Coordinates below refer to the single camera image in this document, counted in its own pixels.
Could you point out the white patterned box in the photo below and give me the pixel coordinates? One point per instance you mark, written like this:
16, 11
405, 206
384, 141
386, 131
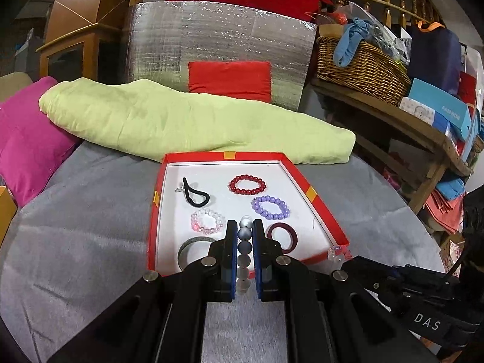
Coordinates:
416, 109

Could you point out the wooden shelf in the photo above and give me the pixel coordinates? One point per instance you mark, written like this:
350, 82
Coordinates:
397, 121

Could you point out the clear plastic bags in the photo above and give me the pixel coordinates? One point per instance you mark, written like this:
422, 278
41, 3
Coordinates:
389, 30

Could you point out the stack of salmon cloths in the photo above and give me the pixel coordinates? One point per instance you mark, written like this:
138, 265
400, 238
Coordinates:
446, 211

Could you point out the wooden cabinet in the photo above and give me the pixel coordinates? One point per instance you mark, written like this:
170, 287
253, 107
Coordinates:
75, 19

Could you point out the beige sofa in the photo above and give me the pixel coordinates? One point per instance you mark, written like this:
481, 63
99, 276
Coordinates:
13, 85

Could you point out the wooden frame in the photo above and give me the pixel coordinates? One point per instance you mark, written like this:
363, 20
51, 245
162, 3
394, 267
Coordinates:
5, 211

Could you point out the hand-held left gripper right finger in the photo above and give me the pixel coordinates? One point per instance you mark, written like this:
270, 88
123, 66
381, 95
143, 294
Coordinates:
259, 249

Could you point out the blue folded cloth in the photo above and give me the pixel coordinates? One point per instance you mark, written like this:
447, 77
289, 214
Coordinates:
450, 188

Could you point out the light green folded blanket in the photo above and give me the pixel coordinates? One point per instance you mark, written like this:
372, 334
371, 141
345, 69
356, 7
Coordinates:
189, 121

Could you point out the light blue box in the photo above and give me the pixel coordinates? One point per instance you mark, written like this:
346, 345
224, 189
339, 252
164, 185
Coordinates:
438, 106

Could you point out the red cushion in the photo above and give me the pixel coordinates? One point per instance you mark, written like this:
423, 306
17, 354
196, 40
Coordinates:
230, 79

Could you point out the silver foil board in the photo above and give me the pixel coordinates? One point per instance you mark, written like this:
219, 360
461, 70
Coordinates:
227, 34

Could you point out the red box with white inside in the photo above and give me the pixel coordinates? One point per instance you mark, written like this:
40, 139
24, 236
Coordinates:
223, 202

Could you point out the wicker basket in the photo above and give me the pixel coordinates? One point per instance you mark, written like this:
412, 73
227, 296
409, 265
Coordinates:
363, 75

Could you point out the maroon bangle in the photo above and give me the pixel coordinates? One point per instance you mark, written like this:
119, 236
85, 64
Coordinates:
281, 226

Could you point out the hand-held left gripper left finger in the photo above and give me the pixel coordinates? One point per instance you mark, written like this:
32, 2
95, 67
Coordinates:
231, 249

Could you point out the grey glitter bangle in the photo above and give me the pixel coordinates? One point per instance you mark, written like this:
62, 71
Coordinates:
181, 253

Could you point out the magenta pillow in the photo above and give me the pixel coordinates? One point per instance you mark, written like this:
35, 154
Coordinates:
30, 140

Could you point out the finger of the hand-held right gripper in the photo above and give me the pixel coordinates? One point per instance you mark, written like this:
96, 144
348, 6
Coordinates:
374, 274

